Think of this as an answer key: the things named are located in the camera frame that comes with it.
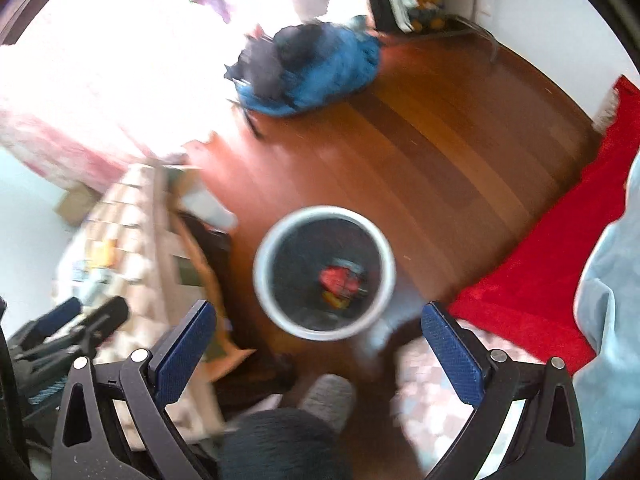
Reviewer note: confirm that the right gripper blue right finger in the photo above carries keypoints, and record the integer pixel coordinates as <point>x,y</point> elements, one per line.
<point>547,442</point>

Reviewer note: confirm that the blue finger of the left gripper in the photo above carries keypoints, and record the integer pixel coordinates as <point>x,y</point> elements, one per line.
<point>79,337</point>
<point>38,330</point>

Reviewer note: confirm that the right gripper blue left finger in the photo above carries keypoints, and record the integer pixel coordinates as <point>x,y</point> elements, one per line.
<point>89,442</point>

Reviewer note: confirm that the crushed red cola can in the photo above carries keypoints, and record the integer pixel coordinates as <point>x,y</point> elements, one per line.
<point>341,280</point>

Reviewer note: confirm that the orange snack wrapper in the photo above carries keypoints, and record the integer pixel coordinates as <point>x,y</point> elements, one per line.
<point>339,302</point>

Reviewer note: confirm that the white round trash bin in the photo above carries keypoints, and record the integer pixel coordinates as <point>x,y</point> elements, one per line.
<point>297,248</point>

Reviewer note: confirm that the pink checkered pillow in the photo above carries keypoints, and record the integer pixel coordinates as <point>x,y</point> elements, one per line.
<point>429,412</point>

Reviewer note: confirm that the checkered tablecloth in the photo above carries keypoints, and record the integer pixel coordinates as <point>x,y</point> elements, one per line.
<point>133,244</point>

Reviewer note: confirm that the red blanket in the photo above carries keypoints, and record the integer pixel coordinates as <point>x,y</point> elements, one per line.
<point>529,298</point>

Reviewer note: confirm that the brown paper bag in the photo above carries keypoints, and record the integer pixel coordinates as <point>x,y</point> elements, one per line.
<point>76,203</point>

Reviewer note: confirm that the light blue quilt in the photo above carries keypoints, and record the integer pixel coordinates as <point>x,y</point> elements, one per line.
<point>606,310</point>

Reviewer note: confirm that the black fuzzy trouser leg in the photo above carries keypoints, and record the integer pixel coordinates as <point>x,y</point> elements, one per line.
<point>285,443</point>

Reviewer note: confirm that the pink floral curtain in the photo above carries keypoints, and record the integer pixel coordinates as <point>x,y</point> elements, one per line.
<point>64,161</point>

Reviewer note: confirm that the blue clothes pile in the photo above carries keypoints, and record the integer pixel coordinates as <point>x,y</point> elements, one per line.
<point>303,67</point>

